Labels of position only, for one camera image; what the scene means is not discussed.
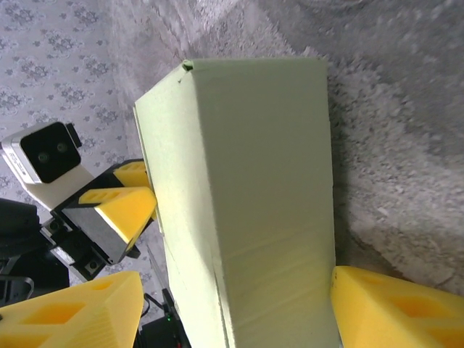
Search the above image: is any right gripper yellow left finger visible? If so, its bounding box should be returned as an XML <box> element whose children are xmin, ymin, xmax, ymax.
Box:
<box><xmin>0</xmin><ymin>270</ymin><xmax>143</xmax><ymax>348</ymax></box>

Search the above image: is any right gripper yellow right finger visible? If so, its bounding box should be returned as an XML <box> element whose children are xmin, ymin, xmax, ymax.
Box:
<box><xmin>329</xmin><ymin>265</ymin><xmax>464</xmax><ymax>348</ymax></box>

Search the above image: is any light green paper box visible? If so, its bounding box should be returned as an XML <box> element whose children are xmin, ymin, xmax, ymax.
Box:
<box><xmin>133</xmin><ymin>57</ymin><xmax>344</xmax><ymax>348</ymax></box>

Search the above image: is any black controller board with LEDs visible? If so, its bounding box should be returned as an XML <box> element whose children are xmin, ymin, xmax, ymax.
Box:
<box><xmin>141</xmin><ymin>289</ymin><xmax>191</xmax><ymax>348</ymax></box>

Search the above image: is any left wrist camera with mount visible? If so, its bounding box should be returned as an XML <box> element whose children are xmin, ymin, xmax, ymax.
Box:
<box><xmin>0</xmin><ymin>121</ymin><xmax>96</xmax><ymax>211</ymax></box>

